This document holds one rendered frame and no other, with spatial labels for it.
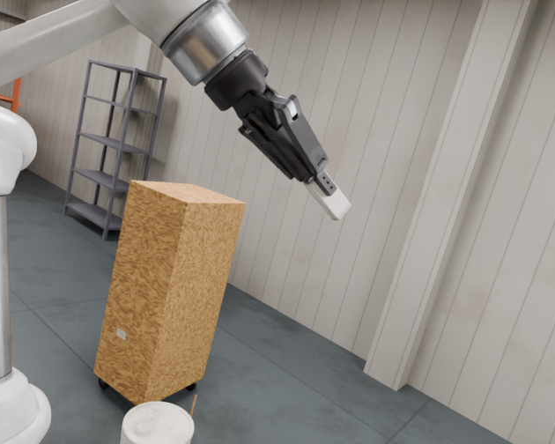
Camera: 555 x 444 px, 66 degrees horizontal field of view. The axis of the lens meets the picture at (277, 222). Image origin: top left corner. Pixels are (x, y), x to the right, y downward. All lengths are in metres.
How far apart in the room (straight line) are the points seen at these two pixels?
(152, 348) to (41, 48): 1.92
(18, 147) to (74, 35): 0.35
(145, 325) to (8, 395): 1.44
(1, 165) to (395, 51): 3.46
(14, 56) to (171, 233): 1.61
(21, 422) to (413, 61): 3.56
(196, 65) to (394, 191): 3.34
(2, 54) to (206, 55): 0.32
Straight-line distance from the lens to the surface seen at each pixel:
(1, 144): 0.97
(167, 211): 2.23
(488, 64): 3.51
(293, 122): 0.50
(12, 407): 1.07
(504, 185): 3.54
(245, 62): 0.51
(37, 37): 0.71
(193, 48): 0.50
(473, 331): 3.66
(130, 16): 0.52
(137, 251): 2.41
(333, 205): 0.57
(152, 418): 2.13
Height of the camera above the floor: 1.66
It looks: 11 degrees down
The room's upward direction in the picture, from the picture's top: 15 degrees clockwise
